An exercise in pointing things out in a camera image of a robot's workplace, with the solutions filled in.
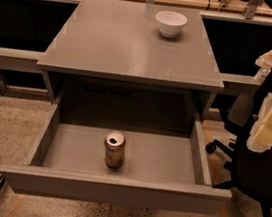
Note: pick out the white ceramic bowl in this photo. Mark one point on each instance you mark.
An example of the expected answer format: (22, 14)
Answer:
(170, 23)

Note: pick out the black office chair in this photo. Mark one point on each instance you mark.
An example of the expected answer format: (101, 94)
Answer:
(250, 172)

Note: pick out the grey cabinet counter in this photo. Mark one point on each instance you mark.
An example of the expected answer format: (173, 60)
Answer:
(119, 40)

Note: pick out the open grey top drawer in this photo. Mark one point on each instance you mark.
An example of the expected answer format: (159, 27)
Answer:
(144, 149)

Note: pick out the orange soda can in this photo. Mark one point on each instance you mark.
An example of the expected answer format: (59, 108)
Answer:
(114, 147)

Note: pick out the clear plastic bottle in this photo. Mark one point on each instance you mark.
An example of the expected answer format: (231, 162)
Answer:
(261, 75)

